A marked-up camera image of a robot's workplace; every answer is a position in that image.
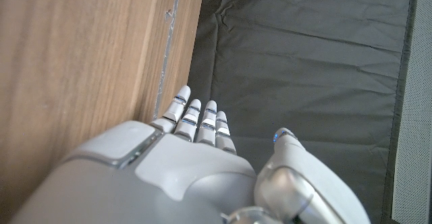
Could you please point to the grey tape outline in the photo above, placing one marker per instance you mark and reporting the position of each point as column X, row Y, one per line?
column 168, row 42

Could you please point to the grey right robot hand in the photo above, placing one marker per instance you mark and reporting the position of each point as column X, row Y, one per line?
column 168, row 183

